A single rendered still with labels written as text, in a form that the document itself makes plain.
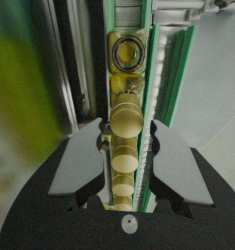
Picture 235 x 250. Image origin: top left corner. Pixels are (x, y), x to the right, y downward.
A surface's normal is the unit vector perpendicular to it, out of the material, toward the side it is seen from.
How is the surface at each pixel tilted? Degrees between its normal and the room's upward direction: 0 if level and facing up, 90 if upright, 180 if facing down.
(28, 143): 90
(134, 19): 0
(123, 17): 0
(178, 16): 0
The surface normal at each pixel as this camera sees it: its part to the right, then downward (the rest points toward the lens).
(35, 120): 1.00, 0.01
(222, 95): -0.06, 0.53
